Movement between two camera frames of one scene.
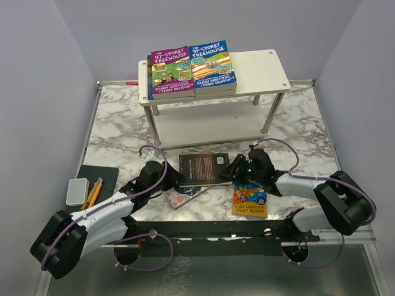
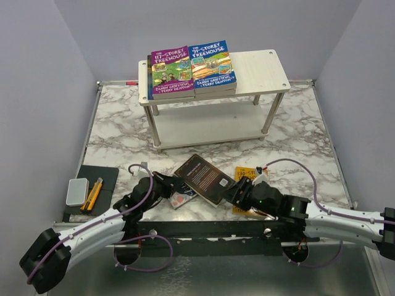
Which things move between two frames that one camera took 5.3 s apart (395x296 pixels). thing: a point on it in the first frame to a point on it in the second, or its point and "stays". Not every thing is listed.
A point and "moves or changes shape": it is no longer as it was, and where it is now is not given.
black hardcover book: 202,169 moves or changes shape
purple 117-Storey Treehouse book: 172,74 stays
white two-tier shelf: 251,113 stays
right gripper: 231,173 to 232,194
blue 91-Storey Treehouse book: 212,70 stays
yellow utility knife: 93,195 stays
